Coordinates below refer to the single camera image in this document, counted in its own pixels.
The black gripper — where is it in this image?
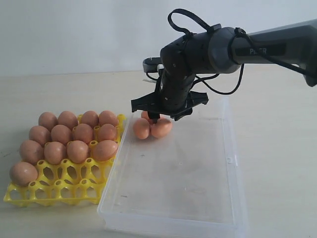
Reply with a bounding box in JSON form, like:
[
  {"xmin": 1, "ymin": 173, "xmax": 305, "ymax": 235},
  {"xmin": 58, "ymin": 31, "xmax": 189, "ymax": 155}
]
[{"xmin": 131, "ymin": 69, "xmax": 208, "ymax": 123}]

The brown egg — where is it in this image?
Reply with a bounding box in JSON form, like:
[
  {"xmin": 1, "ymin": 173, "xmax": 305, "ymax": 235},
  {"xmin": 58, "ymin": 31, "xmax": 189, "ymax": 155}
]
[
  {"xmin": 133, "ymin": 118, "xmax": 151, "ymax": 140},
  {"xmin": 19, "ymin": 140, "xmax": 44, "ymax": 165},
  {"xmin": 67, "ymin": 140, "xmax": 90, "ymax": 164},
  {"xmin": 44, "ymin": 141, "xmax": 67, "ymax": 165},
  {"xmin": 9, "ymin": 161, "xmax": 38, "ymax": 186},
  {"xmin": 97, "ymin": 123, "xmax": 117, "ymax": 141},
  {"xmin": 92, "ymin": 140, "xmax": 118, "ymax": 161},
  {"xmin": 151, "ymin": 118, "xmax": 172, "ymax": 138}
]

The brown egg placed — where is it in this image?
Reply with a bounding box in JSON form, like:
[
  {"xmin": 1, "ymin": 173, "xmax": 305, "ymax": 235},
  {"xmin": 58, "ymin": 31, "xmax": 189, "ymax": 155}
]
[
  {"xmin": 80, "ymin": 111, "xmax": 99, "ymax": 128},
  {"xmin": 72, "ymin": 123, "xmax": 94, "ymax": 144},
  {"xmin": 99, "ymin": 110, "xmax": 119, "ymax": 126},
  {"xmin": 51, "ymin": 124, "xmax": 73, "ymax": 145},
  {"xmin": 57, "ymin": 111, "xmax": 78, "ymax": 130},
  {"xmin": 29, "ymin": 125, "xmax": 52, "ymax": 146},
  {"xmin": 38, "ymin": 112, "xmax": 58, "ymax": 131}
]

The yellow plastic egg tray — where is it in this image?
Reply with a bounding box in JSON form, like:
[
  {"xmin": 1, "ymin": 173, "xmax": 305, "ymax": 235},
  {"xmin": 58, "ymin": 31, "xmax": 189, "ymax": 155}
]
[{"xmin": 3, "ymin": 113, "xmax": 127, "ymax": 206}]

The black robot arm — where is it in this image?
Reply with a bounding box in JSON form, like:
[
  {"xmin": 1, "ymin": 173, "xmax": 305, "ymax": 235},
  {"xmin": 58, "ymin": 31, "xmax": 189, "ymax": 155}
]
[{"xmin": 131, "ymin": 20, "xmax": 317, "ymax": 120}]

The clear plastic container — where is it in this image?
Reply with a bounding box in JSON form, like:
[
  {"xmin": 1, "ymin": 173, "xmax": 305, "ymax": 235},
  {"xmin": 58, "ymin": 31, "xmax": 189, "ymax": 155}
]
[{"xmin": 97, "ymin": 97, "xmax": 248, "ymax": 238}]

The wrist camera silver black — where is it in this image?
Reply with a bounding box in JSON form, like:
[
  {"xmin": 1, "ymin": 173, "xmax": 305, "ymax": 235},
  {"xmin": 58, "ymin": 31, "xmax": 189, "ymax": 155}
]
[{"xmin": 143, "ymin": 57, "xmax": 164, "ymax": 73}]

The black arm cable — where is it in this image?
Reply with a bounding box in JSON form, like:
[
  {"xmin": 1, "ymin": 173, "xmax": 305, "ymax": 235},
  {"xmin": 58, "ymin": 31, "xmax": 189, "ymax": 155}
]
[{"xmin": 167, "ymin": 8, "xmax": 317, "ymax": 95}]

